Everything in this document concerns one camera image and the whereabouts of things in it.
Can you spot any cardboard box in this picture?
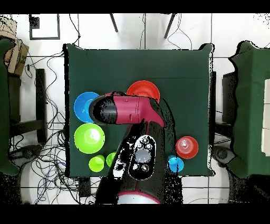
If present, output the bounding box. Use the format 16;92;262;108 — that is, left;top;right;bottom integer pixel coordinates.
0;17;30;76

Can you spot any lime green bowl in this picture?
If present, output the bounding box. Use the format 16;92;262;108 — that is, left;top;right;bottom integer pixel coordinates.
73;123;105;154

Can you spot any black cable tangle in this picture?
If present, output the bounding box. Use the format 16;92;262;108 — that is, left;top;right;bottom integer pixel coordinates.
21;50;102;204

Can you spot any blue cup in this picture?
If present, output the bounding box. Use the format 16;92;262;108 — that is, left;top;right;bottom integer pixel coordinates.
167;155;185;173

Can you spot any dark green side tablecloth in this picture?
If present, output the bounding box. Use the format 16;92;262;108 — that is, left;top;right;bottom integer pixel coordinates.
228;41;270;178
0;38;21;176

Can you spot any black power strip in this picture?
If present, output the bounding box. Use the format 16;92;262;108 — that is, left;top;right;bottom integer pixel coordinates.
79;176;92;198

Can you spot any black square floor frame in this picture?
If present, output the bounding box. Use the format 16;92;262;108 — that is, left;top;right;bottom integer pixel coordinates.
28;13;61;40

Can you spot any black tripod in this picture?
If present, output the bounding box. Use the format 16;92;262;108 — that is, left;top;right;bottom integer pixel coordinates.
109;13;177;39

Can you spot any lime green cup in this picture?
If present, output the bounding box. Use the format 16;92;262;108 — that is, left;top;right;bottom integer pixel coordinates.
89;154;105;173

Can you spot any white block stack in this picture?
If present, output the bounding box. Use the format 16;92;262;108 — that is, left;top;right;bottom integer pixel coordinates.
261;78;270;157

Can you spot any blue bowl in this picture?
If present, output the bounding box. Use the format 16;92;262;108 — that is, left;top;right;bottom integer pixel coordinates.
73;91;100;124

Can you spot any grey stand base with knob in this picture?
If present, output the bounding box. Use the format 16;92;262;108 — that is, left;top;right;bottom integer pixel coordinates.
9;145;44;167

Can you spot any black bench frame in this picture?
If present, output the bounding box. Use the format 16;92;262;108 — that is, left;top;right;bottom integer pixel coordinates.
210;70;238;146
8;68;47;144

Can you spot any grey chair base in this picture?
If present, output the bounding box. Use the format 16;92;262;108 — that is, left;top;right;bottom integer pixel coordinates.
211;145;236;167

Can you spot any small orange bowl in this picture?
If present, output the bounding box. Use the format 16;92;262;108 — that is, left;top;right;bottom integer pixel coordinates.
175;136;199;160

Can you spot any large orange bowl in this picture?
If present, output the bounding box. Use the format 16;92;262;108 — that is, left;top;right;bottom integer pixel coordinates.
126;80;161;104

